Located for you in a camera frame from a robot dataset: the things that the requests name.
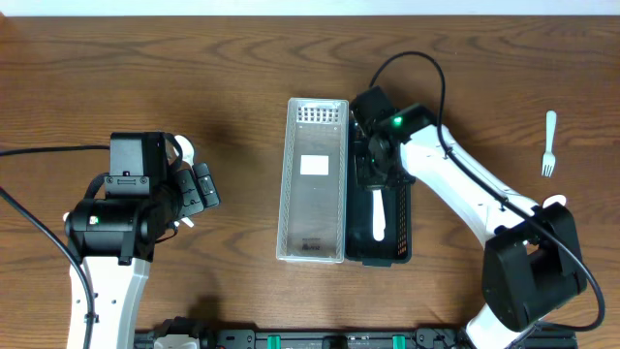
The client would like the white plastic fork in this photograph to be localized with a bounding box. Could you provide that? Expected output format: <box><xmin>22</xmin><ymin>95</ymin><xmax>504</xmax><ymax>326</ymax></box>
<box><xmin>372</xmin><ymin>189</ymin><xmax>386</xmax><ymax>241</ymax></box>

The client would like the clear perforated plastic basket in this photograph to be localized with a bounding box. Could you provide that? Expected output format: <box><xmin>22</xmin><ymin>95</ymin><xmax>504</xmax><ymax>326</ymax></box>
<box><xmin>276</xmin><ymin>98</ymin><xmax>349</xmax><ymax>264</ymax></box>

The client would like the pale blue plastic fork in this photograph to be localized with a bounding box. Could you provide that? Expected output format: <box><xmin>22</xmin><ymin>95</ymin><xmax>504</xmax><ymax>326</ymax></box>
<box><xmin>542</xmin><ymin>111</ymin><xmax>557</xmax><ymax>177</ymax></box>

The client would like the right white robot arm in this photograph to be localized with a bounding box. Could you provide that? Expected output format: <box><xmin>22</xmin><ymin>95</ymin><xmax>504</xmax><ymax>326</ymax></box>
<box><xmin>352</xmin><ymin>102</ymin><xmax>590</xmax><ymax>348</ymax></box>

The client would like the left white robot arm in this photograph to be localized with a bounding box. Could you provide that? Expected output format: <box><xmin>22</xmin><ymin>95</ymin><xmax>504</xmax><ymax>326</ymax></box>
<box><xmin>65</xmin><ymin>163</ymin><xmax>220</xmax><ymax>348</ymax></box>

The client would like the white plastic spoon near basket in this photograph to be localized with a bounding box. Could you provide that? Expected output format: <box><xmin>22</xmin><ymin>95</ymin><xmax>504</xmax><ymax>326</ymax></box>
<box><xmin>174</xmin><ymin>135</ymin><xmax>196</xmax><ymax>168</ymax></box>

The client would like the black perforated plastic basket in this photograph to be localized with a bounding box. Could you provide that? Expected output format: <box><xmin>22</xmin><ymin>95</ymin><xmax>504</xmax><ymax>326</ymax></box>
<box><xmin>345</xmin><ymin>118</ymin><xmax>412</xmax><ymax>268</ymax></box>

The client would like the white plastic spoon right side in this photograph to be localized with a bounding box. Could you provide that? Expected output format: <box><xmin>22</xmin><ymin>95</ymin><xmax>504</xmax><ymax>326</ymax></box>
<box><xmin>542</xmin><ymin>194</ymin><xmax>568</xmax><ymax>208</ymax></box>

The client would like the right black cable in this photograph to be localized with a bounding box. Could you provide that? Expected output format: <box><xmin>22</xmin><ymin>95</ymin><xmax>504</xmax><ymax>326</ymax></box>
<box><xmin>368</xmin><ymin>50</ymin><xmax>606</xmax><ymax>333</ymax></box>

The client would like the black cable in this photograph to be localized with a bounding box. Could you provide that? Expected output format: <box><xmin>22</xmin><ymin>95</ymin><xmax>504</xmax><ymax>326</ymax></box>
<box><xmin>0</xmin><ymin>143</ymin><xmax>111</xmax><ymax>349</ymax></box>
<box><xmin>368</xmin><ymin>50</ymin><xmax>606</xmax><ymax>333</ymax></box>

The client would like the left black cable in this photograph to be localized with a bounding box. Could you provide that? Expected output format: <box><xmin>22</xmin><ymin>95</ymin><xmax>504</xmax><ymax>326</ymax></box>
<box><xmin>0</xmin><ymin>143</ymin><xmax>111</xmax><ymax>349</ymax></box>

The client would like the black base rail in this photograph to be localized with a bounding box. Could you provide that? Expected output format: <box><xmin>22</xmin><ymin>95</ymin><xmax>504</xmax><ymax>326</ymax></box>
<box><xmin>133</xmin><ymin>317</ymin><xmax>578</xmax><ymax>349</ymax></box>

